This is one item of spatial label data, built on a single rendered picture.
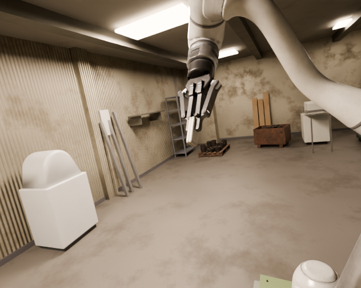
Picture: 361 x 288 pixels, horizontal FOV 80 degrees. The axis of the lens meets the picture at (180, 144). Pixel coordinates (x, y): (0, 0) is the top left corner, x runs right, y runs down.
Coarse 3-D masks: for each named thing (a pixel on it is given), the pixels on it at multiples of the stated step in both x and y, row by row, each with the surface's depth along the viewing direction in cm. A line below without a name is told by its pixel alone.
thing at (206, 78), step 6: (198, 60) 58; (204, 60) 58; (192, 66) 58; (198, 66) 57; (204, 66) 57; (210, 66) 58; (192, 72) 58; (198, 72) 58; (204, 72) 58; (210, 72) 57; (192, 78) 60; (198, 78) 59; (204, 78) 57; (210, 78) 56; (204, 84) 56; (210, 84) 57; (204, 90) 56
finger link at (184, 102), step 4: (180, 92) 61; (180, 96) 60; (184, 96) 60; (180, 100) 59; (184, 100) 59; (180, 104) 59; (184, 104) 58; (180, 108) 58; (184, 108) 57; (184, 112) 57; (184, 116) 56
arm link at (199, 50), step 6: (198, 42) 59; (204, 42) 59; (210, 42) 59; (192, 48) 60; (198, 48) 59; (204, 48) 58; (210, 48) 59; (216, 48) 60; (192, 54) 59; (198, 54) 58; (204, 54) 58; (210, 54) 58; (216, 54) 60; (192, 60) 60; (210, 60) 59; (216, 60) 60; (216, 66) 61
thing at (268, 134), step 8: (256, 128) 699; (264, 128) 685; (272, 128) 642; (280, 128) 628; (288, 128) 658; (256, 136) 677; (264, 136) 662; (272, 136) 647; (280, 136) 633; (288, 136) 657; (256, 144) 683; (264, 144) 668; (272, 144) 653; (280, 144) 640
